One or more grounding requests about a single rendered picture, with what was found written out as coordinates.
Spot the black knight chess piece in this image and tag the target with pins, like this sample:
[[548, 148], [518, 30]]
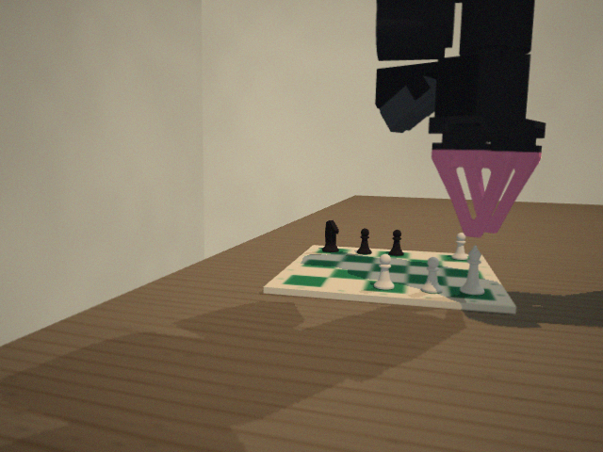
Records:
[[330, 237]]

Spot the white pawn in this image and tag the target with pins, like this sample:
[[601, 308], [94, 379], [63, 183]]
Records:
[[384, 282], [432, 286], [459, 254]]

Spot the black pawn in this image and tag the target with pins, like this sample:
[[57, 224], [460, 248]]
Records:
[[364, 249], [396, 250]]

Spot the green and cream chessboard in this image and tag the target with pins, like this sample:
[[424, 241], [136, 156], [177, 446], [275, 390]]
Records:
[[348, 275]]

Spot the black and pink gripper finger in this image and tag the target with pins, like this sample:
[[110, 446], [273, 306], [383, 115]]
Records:
[[500, 164], [525, 166]]

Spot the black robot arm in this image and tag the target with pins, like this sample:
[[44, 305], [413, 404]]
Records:
[[423, 29]]

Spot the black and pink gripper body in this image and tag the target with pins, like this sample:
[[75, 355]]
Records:
[[502, 92]]

